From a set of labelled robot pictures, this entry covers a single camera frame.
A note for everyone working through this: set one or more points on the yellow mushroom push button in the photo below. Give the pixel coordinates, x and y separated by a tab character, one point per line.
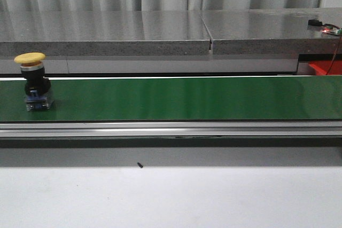
38	93

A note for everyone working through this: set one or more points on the red tray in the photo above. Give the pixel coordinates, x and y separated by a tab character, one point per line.
322	67

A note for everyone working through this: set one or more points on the small green circuit board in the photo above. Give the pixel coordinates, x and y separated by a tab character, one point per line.
326	28

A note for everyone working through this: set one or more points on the aluminium conveyor frame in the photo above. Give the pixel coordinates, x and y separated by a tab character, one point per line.
170	128

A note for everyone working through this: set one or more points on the grey stone bench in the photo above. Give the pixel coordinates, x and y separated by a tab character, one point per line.
276	41

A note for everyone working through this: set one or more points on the green conveyor belt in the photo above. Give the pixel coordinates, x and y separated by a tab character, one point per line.
186	98

